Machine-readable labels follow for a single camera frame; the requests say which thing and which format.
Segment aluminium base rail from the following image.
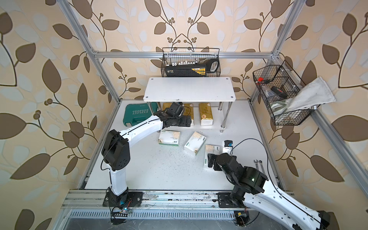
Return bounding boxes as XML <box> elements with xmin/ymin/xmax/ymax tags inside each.
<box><xmin>60</xmin><ymin>190</ymin><xmax>258</xmax><ymax>220</ymax></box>

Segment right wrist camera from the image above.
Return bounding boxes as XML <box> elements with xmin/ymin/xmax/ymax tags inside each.
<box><xmin>222</xmin><ymin>140</ymin><xmax>233</xmax><ymax>156</ymax></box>

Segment gold tissue pack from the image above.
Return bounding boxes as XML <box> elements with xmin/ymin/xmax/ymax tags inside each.
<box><xmin>163</xmin><ymin>103</ymin><xmax>172</xmax><ymax>111</ymax></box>
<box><xmin>198</xmin><ymin>103</ymin><xmax>214</xmax><ymax>126</ymax></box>
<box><xmin>183</xmin><ymin>103</ymin><xmax>194</xmax><ymax>126</ymax></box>

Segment aluminium cage frame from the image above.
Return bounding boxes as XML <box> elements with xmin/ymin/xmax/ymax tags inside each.
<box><xmin>54</xmin><ymin>0</ymin><xmax>368</xmax><ymax>230</ymax></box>

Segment white two-tier shelf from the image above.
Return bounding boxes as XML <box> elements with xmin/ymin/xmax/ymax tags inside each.
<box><xmin>143</xmin><ymin>77</ymin><xmax>236</xmax><ymax>133</ymax></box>

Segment back black wire basket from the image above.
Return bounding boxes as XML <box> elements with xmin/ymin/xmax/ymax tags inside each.
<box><xmin>161</xmin><ymin>47</ymin><xmax>221</xmax><ymax>77</ymax></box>

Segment steel wrenches on table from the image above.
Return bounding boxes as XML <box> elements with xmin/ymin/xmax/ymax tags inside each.
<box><xmin>254</xmin><ymin>160</ymin><xmax>265</xmax><ymax>173</ymax></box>

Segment right black wire basket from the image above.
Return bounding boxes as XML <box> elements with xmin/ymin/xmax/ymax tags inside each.
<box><xmin>253</xmin><ymin>61</ymin><xmax>318</xmax><ymax>126</ymax></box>

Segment black yellow tool box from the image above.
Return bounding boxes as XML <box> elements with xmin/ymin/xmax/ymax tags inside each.
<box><xmin>162</xmin><ymin>58</ymin><xmax>221</xmax><ymax>77</ymax></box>

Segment green plastic tool case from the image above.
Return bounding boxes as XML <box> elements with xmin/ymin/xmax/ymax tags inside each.
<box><xmin>123</xmin><ymin>103</ymin><xmax>152</xmax><ymax>127</ymax></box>

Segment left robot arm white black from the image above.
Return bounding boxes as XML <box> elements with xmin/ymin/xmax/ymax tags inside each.
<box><xmin>101</xmin><ymin>102</ymin><xmax>192</xmax><ymax>196</ymax></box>

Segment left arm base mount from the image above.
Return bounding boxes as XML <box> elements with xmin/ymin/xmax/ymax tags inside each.
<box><xmin>103</xmin><ymin>189</ymin><xmax>143</xmax><ymax>209</ymax></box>

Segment white cloth rag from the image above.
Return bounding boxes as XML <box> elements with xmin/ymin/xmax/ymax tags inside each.
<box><xmin>270</xmin><ymin>77</ymin><xmax>336</xmax><ymax>115</ymax></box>

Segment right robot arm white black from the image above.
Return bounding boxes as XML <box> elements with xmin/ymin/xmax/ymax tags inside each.
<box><xmin>210</xmin><ymin>153</ymin><xmax>331</xmax><ymax>230</ymax></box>

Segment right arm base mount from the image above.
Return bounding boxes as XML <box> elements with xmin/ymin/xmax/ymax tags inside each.
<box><xmin>217</xmin><ymin>192</ymin><xmax>256</xmax><ymax>209</ymax></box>

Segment black wire basket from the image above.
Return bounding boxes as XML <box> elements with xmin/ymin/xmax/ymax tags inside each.
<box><xmin>161</xmin><ymin>47</ymin><xmax>221</xmax><ymax>77</ymax></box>
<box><xmin>253</xmin><ymin>61</ymin><xmax>318</xmax><ymax>126</ymax></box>

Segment white tissue pack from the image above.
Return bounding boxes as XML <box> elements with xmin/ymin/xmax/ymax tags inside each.
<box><xmin>203</xmin><ymin>145</ymin><xmax>220</xmax><ymax>170</ymax></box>
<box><xmin>158</xmin><ymin>130</ymin><xmax>181</xmax><ymax>146</ymax></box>
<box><xmin>184</xmin><ymin>132</ymin><xmax>207</xmax><ymax>155</ymax></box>

